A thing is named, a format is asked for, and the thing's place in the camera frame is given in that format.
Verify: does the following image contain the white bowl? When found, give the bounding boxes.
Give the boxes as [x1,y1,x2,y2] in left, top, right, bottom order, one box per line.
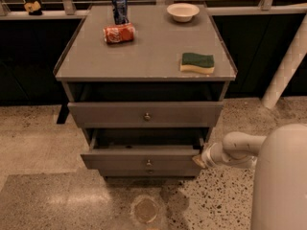
[167,3,200,23]

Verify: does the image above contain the green yellow sponge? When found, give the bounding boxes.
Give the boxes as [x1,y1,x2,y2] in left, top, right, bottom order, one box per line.
[180,53,215,74]

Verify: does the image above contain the grey drawer cabinet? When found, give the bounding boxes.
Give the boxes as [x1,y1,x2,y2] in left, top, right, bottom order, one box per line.
[53,3,238,179]

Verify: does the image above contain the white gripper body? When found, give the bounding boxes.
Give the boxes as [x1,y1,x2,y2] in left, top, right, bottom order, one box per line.
[201,142,227,168]

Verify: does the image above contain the blue soda can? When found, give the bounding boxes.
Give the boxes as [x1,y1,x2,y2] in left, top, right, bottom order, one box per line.
[111,0,129,25]

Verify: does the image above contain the small yellow black object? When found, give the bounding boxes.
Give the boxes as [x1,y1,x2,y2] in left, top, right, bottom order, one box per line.
[24,1,42,15]

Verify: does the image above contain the orange soda can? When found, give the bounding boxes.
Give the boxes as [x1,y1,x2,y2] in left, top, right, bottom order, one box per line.
[104,23,135,44]

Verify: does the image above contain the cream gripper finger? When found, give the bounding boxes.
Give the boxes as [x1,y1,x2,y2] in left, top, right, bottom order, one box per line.
[192,154,206,169]

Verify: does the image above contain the white diagonal pipe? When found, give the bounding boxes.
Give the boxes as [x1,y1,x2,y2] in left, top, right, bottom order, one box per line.
[261,14,307,109]

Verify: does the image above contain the grey bottom drawer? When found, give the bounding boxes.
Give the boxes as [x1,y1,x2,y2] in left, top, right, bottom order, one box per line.
[99,169,201,177]

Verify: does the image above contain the grey drawer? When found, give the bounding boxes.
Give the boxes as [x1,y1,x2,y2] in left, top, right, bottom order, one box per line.
[99,169,201,177]
[68,102,223,128]
[82,128,205,171]

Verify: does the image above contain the metal railing ledge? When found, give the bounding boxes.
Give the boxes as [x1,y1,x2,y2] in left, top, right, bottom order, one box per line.
[0,0,307,21]

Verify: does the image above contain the grey top drawer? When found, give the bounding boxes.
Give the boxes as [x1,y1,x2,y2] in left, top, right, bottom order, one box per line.
[68,102,223,128]

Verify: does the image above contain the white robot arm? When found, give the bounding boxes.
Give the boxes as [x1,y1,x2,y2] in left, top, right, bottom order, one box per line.
[193,124,307,230]

